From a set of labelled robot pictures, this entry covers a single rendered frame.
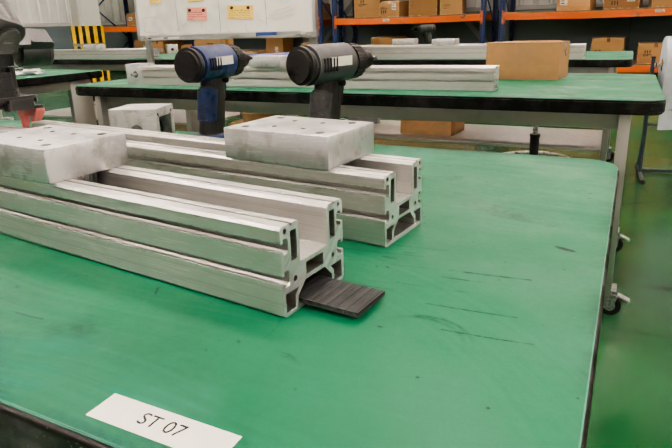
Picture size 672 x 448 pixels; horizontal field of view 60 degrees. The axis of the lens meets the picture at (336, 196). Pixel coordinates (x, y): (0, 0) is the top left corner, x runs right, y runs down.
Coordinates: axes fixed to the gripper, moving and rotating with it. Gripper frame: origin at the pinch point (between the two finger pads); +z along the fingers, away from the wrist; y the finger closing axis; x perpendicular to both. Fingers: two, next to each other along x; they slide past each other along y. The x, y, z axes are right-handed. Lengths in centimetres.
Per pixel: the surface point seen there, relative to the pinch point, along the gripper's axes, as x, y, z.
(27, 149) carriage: -49, -25, -8
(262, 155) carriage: -67, -6, -5
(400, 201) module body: -84, -1, 0
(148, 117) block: -18.9, 17.9, -3.8
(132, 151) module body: -42.0, -5.0, -3.4
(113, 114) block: -12.1, 14.9, -4.4
